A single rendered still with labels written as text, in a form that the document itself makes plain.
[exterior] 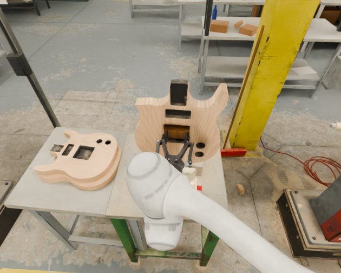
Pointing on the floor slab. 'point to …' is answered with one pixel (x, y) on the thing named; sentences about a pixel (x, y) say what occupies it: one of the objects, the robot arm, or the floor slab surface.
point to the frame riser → (294, 245)
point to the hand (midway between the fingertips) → (176, 134)
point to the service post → (20, 58)
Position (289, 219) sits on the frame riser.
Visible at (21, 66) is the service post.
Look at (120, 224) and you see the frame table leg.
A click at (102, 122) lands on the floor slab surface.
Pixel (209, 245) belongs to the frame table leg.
